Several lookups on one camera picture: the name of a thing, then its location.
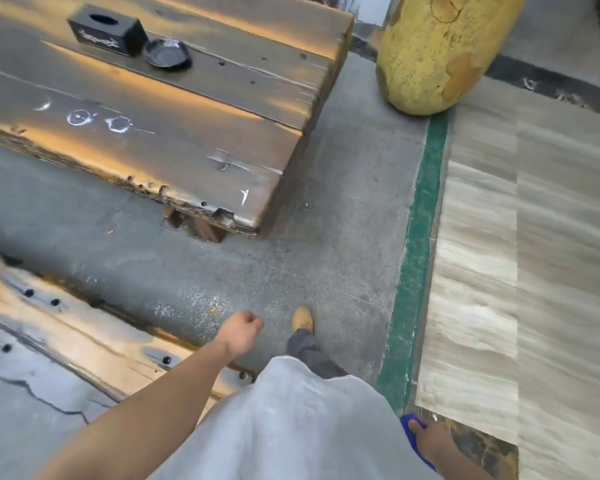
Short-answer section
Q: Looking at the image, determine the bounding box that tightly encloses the person's right hand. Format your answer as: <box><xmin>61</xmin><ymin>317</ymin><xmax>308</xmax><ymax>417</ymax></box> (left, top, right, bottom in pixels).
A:
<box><xmin>408</xmin><ymin>421</ymin><xmax>461</xmax><ymax>466</ymax></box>

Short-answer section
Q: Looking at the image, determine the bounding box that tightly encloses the person's left hand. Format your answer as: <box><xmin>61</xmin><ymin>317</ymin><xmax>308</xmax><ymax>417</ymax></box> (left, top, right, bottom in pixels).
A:
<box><xmin>219</xmin><ymin>310</ymin><xmax>265</xmax><ymax>359</ymax></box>

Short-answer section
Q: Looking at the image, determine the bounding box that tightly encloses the blue cloth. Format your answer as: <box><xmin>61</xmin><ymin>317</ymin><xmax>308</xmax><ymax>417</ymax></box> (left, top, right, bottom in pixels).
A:
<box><xmin>399</xmin><ymin>413</ymin><xmax>437</xmax><ymax>472</ymax></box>

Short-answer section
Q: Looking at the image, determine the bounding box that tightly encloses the person's left forearm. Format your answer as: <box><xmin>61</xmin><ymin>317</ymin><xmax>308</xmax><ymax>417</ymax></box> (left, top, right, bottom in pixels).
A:
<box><xmin>34</xmin><ymin>339</ymin><xmax>238</xmax><ymax>480</ymax></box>

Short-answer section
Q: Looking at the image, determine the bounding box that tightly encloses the person's right forearm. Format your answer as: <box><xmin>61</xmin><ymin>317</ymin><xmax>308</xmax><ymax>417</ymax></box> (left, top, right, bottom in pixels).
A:
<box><xmin>441</xmin><ymin>444</ymin><xmax>495</xmax><ymax>480</ymax></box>

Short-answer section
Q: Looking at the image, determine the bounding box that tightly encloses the tan shoe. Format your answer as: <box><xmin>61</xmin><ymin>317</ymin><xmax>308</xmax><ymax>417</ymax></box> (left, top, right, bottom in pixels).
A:
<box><xmin>291</xmin><ymin>306</ymin><xmax>315</xmax><ymax>336</ymax></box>

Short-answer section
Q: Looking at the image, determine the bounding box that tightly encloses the dark grey trouser leg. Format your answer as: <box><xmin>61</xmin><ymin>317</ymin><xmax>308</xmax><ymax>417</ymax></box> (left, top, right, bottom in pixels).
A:
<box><xmin>285</xmin><ymin>328</ymin><xmax>349</xmax><ymax>380</ymax></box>

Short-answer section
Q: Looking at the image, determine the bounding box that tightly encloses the white shirt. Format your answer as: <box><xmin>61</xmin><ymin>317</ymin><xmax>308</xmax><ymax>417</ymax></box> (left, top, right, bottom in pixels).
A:
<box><xmin>149</xmin><ymin>355</ymin><xmax>442</xmax><ymax>480</ymax></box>

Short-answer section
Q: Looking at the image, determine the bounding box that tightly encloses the pale wood veneer sheet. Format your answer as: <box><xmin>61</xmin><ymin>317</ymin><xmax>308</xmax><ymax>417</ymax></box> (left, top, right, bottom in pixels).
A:
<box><xmin>516</xmin><ymin>76</ymin><xmax>600</xmax><ymax>480</ymax></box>
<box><xmin>414</xmin><ymin>104</ymin><xmax>522</xmax><ymax>446</ymax></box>

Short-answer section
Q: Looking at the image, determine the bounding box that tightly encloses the dark wooden bench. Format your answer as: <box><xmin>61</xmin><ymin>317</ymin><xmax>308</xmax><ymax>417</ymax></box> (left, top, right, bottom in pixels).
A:
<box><xmin>0</xmin><ymin>246</ymin><xmax>257</xmax><ymax>480</ymax></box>

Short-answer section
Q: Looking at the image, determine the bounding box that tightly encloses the dark wooden plank table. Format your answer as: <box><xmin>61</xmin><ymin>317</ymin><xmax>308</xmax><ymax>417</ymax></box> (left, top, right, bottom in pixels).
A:
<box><xmin>0</xmin><ymin>0</ymin><xmax>355</xmax><ymax>244</ymax></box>

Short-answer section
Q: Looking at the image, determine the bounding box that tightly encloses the black round ashtray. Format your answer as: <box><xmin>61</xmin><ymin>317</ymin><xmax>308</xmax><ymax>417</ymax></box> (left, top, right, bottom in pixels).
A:
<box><xmin>141</xmin><ymin>38</ymin><xmax>192</xmax><ymax>72</ymax></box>

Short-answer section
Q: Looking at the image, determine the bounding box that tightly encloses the large yellow ceramic pot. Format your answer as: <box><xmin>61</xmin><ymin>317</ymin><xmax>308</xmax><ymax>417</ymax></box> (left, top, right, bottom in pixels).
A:
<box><xmin>375</xmin><ymin>0</ymin><xmax>529</xmax><ymax>117</ymax></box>

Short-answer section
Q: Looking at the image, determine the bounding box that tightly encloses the black tissue box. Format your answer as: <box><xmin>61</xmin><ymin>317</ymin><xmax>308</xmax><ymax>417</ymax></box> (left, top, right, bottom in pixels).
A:
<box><xmin>67</xmin><ymin>3</ymin><xmax>149</xmax><ymax>58</ymax></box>

